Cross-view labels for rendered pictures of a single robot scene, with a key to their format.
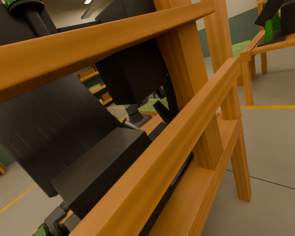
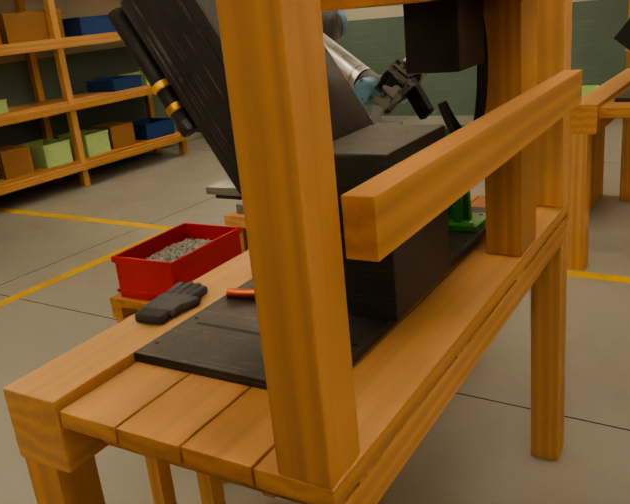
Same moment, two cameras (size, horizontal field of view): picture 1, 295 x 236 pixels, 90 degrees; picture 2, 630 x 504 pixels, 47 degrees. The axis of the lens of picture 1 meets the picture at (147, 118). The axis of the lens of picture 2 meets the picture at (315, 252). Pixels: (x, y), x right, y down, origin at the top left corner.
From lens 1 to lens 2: 1.23 m
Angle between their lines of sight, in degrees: 18
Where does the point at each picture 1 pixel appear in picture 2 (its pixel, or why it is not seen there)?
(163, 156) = (506, 121)
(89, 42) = not seen: outside the picture
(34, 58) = not seen: outside the picture
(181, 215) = (469, 292)
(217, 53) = (544, 56)
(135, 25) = not seen: outside the picture
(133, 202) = (489, 139)
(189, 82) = (518, 71)
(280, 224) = (619, 491)
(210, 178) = (513, 263)
